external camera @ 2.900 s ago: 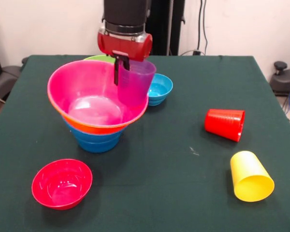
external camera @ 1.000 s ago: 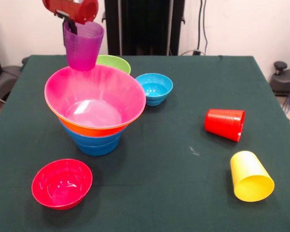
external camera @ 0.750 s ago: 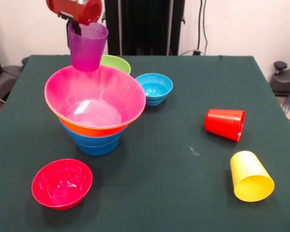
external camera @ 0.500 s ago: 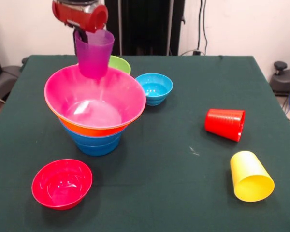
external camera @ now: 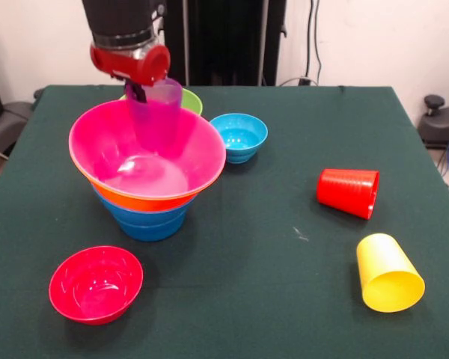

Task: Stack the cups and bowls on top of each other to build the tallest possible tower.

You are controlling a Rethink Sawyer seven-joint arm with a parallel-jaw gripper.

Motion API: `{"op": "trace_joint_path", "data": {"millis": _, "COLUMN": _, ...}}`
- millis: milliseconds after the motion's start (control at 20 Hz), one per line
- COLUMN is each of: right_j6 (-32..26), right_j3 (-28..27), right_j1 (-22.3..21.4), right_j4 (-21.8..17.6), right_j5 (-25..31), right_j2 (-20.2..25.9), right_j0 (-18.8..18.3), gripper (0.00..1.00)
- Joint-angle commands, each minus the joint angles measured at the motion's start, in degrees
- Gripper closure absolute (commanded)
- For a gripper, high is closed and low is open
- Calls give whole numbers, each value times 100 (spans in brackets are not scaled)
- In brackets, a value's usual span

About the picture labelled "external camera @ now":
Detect large blue bowl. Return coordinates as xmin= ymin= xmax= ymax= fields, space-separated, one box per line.
xmin=93 ymin=185 xmax=196 ymax=227

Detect yellow cup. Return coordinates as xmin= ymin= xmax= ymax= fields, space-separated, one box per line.
xmin=355 ymin=233 xmax=426 ymax=313

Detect large pink bowl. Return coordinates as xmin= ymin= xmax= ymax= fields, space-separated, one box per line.
xmin=68 ymin=99 xmax=227 ymax=200

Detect small crimson bowl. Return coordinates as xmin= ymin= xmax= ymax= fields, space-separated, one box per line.
xmin=48 ymin=245 xmax=144 ymax=325

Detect purple cup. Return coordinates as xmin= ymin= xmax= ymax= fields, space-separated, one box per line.
xmin=128 ymin=77 xmax=183 ymax=154

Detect dark green tablecloth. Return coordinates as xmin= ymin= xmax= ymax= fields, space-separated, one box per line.
xmin=0 ymin=85 xmax=449 ymax=359

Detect black wall cables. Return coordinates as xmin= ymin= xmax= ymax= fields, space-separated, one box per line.
xmin=280 ymin=0 xmax=323 ymax=87

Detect black pedestal leg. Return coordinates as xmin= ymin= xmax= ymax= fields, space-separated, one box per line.
xmin=0 ymin=100 xmax=33 ymax=154
xmin=418 ymin=94 xmax=449 ymax=150

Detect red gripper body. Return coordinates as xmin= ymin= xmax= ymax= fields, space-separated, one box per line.
xmin=89 ymin=43 xmax=171 ymax=88

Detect green bowl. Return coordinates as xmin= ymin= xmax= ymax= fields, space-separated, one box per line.
xmin=119 ymin=88 xmax=204 ymax=117

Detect ribbed blue bowl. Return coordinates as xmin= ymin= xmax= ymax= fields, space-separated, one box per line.
xmin=116 ymin=215 xmax=186 ymax=242

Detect small light blue bowl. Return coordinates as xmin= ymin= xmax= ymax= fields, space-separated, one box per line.
xmin=210 ymin=113 xmax=269 ymax=165

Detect red cup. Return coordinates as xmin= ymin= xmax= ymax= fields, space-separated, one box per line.
xmin=316 ymin=168 xmax=381 ymax=221

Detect large orange bowl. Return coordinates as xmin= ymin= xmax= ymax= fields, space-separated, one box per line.
xmin=76 ymin=168 xmax=222 ymax=213

